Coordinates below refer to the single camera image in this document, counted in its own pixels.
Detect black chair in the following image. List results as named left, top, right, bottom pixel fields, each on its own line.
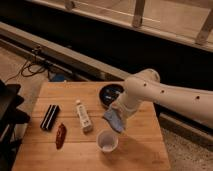
left=0, top=80, right=30, bottom=171

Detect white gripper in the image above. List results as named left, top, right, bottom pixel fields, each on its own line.
left=109, top=93, right=141, bottom=128

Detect white tube bottle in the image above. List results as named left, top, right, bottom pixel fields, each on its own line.
left=76, top=100, right=93, bottom=133

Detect black rectangular box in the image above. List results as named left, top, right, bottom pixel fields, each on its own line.
left=40, top=105, right=60, bottom=131

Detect dark red wrapped snack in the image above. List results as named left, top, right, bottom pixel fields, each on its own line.
left=56, top=123, right=66, bottom=149

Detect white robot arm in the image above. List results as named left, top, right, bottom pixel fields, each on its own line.
left=109, top=69, right=213, bottom=132

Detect wooden cutting board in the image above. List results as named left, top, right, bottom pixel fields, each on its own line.
left=12, top=82, right=170, bottom=171

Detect black cables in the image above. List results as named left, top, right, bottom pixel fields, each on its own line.
left=3, top=46, right=54, bottom=84

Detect grey metal rail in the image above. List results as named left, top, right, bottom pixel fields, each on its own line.
left=0, top=21, right=213, bottom=145

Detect blue object on floor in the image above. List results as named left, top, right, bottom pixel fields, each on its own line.
left=50, top=74, right=65, bottom=82

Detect black round bowl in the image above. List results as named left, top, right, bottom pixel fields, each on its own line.
left=99, top=84, right=124, bottom=109

